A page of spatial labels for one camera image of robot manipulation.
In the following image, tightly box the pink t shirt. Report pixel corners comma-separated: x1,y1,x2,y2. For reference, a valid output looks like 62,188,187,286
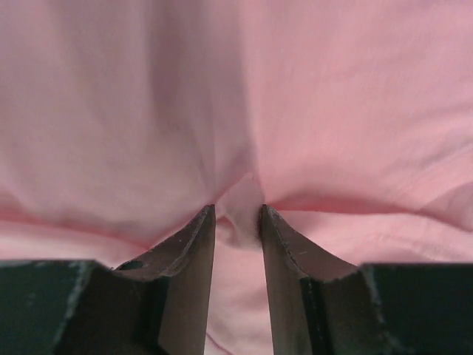
1,1,472,354

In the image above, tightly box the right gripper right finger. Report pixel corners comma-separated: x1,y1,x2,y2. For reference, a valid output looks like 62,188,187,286
259,205,472,354

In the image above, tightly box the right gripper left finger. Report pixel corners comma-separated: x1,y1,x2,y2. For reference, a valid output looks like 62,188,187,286
1,205,216,354

